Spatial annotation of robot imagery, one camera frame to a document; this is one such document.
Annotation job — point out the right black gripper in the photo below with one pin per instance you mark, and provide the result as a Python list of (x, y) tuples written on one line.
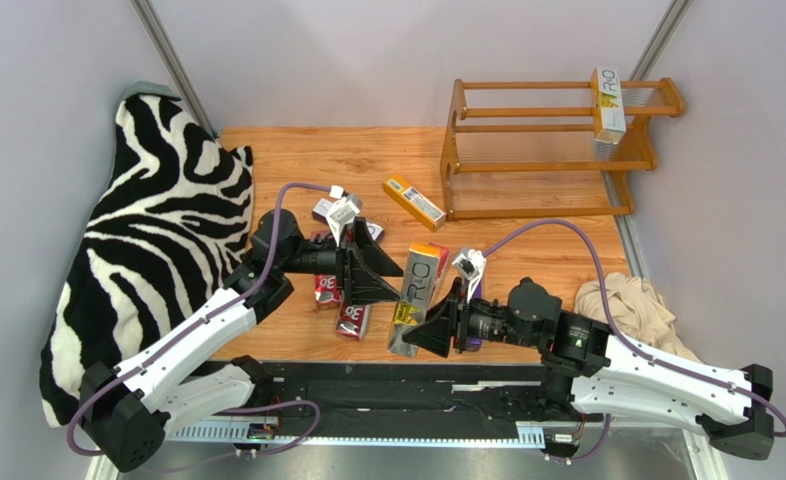
[(459, 321)]

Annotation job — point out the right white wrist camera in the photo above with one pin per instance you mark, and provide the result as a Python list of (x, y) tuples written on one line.
[(470, 264)]

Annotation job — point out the beige crumpled cloth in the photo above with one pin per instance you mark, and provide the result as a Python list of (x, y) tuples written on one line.
[(639, 312)]

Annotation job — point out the red 3D toothpaste box right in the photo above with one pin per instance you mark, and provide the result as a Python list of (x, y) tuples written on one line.
[(443, 261)]

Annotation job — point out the purple white R.O.C.S. toothpaste box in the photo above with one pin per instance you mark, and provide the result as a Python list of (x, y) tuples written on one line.
[(320, 209)]

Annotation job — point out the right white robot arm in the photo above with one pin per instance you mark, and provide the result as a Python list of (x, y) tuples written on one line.
[(589, 372)]

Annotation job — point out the silver yellow R.O.C.S. toothpaste box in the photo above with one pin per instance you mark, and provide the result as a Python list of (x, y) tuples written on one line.
[(416, 294)]

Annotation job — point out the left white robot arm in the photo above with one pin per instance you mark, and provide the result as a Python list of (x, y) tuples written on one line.
[(128, 410)]

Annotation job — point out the small red toothpaste box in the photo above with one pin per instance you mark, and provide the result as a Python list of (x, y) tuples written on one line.
[(327, 294)]

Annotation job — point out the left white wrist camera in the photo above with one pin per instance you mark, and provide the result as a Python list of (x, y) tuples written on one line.
[(342, 213)]

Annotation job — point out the zebra pattern cushion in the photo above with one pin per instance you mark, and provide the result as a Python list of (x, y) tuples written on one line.
[(171, 224)]

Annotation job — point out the red 3D toothpaste box left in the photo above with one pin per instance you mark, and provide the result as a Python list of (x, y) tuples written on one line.
[(352, 321)]

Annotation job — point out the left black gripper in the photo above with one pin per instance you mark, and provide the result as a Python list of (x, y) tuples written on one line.
[(365, 286)]

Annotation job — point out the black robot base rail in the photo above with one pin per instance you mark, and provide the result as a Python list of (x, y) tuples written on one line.
[(412, 402)]

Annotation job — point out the red 3d toothpaste box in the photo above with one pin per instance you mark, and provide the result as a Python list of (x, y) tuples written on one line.
[(352, 321), (443, 261)]

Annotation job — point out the orange white R.O.C.S. toothpaste box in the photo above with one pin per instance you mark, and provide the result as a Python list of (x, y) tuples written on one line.
[(609, 123)]

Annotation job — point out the orange wooden shelf rack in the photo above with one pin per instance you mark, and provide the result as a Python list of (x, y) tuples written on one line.
[(530, 149)]

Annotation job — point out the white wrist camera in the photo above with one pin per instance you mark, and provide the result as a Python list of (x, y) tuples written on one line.
[(470, 264), (342, 213)]

